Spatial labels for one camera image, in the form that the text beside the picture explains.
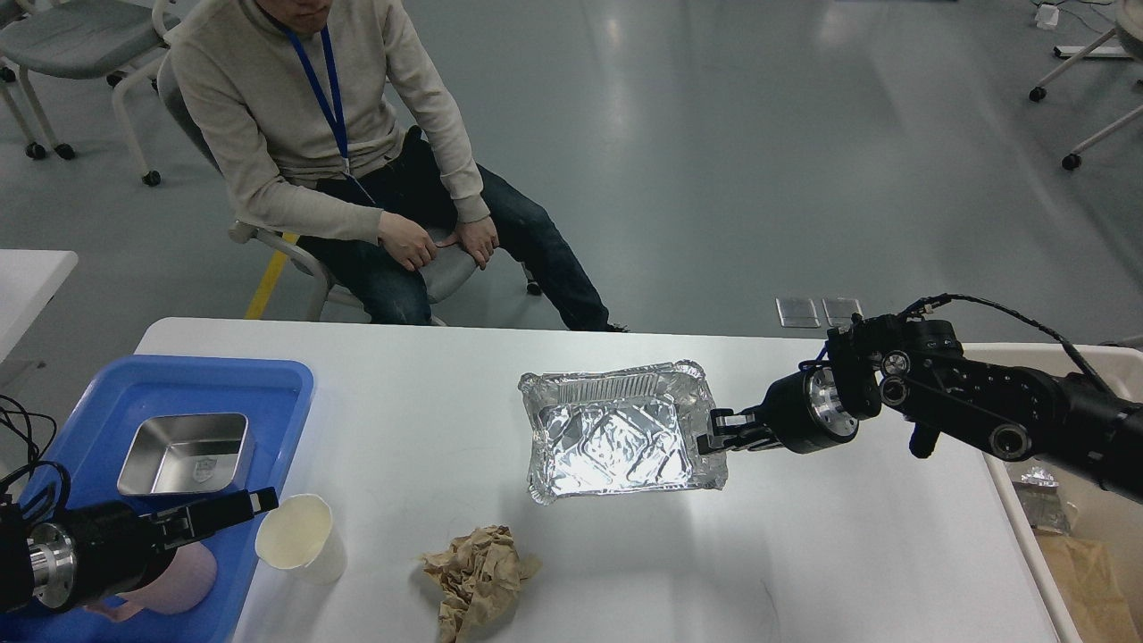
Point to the seated person beige sweater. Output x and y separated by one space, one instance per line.
328 119

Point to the brown paper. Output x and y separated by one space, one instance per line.
481 576

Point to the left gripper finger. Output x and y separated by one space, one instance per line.
179 526

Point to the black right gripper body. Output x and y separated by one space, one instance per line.
805 414

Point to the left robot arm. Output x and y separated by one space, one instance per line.
17 572

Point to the left floor socket plate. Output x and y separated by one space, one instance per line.
797 312

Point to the square steel tin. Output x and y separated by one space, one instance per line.
177 455

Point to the floor socket plate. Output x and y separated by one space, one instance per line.
842 311
797 312

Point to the blue plastic tray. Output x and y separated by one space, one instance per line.
274 396

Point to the beige plastic bin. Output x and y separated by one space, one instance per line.
1121 368

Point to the grey office chair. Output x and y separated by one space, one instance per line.
442 278

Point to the pink mug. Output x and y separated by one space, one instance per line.
186 582

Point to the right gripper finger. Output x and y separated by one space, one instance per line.
746 430

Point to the white side table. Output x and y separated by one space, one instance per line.
29 280

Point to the grey chair top left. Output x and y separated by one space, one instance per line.
89 40

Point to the right floor socket plate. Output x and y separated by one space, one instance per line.
842 311

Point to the aluminium foil tray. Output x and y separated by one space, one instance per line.
619 432

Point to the cream paper cup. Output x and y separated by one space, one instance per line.
301 537

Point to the foil and paper trash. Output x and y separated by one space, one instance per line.
1091 541

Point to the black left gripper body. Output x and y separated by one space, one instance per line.
85 555

